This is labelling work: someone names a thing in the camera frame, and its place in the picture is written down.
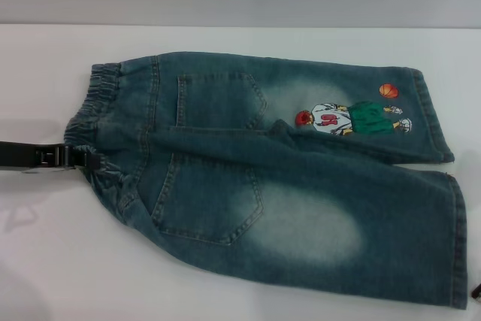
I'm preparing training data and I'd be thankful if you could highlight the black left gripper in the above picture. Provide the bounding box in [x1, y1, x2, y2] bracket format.
[0, 139, 105, 176]

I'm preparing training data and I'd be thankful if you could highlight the blue denim shorts basketball print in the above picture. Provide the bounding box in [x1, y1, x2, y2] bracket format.
[62, 51, 469, 309]

